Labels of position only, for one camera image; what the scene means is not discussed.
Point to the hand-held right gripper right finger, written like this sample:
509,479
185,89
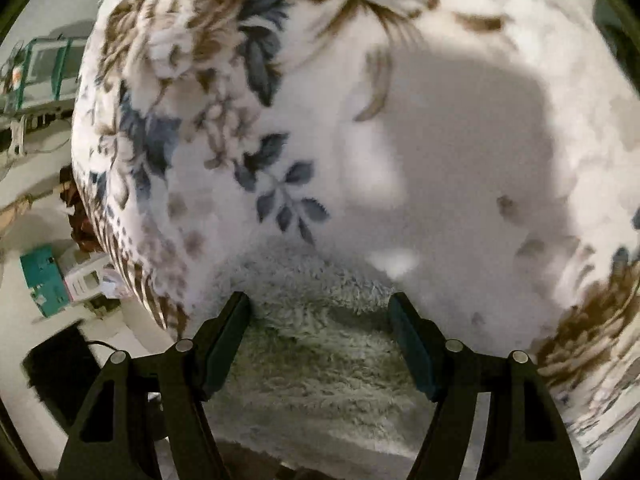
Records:
412,345

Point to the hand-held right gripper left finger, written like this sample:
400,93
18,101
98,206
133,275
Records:
225,355

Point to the white box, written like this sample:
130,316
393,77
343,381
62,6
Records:
85,277

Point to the black floor mat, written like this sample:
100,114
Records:
55,375

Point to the floral printed blanket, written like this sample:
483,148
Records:
450,160

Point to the teal box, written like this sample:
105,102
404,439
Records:
45,280

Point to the wooden stick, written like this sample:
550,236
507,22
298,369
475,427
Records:
30,205

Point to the teal shelf rack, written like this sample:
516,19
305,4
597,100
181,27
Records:
50,70

